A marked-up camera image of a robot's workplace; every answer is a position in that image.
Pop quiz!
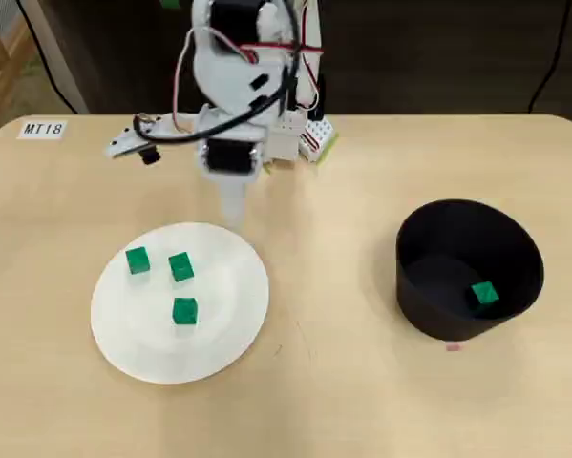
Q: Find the black pot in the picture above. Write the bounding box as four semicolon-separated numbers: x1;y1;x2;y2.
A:
394;198;546;343

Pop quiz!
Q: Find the white round plate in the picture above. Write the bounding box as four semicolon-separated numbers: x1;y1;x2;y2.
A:
90;221;271;385

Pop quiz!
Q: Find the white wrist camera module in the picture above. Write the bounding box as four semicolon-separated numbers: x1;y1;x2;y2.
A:
104;113;163;167

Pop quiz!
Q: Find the green cube block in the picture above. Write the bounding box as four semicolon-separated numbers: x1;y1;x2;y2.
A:
125;246;152;277
172;297;200;326
168;251;195;282
470;281;500;306

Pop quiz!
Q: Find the white MT18 label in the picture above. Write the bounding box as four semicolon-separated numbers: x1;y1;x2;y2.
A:
16;119;70;141

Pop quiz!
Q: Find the yellow green base mat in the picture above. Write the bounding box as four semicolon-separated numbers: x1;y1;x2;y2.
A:
262;133;340;176

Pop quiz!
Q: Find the red black servo wire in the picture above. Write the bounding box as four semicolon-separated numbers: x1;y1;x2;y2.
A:
240;41;325;66

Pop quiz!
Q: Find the white perforated base plate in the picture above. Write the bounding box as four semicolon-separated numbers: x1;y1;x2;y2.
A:
300;117;338;164

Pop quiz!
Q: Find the thin black cable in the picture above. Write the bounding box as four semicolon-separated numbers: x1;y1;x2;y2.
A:
527;0;572;115
21;0;79;115

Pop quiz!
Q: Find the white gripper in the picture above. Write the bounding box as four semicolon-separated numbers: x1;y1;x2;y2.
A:
197;136;264;230

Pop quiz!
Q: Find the grey partition post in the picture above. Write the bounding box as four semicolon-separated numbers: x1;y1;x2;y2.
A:
20;0;92;115

